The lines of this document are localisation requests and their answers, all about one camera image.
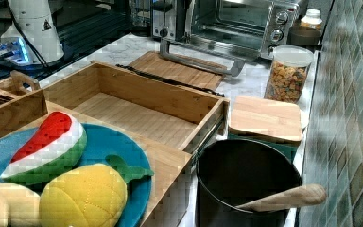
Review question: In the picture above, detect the wooden drawer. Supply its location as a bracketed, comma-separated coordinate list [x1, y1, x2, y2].
[43, 61, 229, 153]

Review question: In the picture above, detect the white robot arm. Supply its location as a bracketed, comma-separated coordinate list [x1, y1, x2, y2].
[1, 0, 64, 66]

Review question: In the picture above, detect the wooden cutting board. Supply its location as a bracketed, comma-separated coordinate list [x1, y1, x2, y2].
[130, 51, 225, 90]

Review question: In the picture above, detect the black utensil pot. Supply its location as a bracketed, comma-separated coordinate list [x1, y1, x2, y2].
[196, 139, 302, 227]

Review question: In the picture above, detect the silver toaster oven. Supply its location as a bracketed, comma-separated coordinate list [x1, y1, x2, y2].
[151, 0, 309, 77]

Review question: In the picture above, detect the teal canister with wooden lid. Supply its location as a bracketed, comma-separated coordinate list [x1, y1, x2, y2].
[228, 96, 302, 162]

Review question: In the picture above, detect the clear jar of cereal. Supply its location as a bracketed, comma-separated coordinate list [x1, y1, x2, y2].
[264, 45, 314, 103]

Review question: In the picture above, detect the plush yellow pineapple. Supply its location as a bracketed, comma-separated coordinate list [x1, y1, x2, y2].
[40, 154, 154, 227]

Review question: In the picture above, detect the plush watermelon slice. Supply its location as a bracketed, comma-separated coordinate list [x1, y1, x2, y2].
[0, 112, 87, 185]

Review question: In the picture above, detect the dark brown cup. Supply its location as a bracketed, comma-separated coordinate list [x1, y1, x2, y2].
[287, 26, 320, 46]

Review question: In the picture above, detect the wooden tea box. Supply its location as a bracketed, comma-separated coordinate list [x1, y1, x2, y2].
[0, 71, 47, 138]

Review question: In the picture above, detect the wooden spoon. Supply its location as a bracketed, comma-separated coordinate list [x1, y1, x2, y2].
[237, 183, 327, 212]

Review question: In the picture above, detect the white lidded spice bottle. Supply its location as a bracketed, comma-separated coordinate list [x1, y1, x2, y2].
[300, 9, 322, 30]

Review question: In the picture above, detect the plush beige toy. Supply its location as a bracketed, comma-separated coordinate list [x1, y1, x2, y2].
[0, 182, 41, 227]

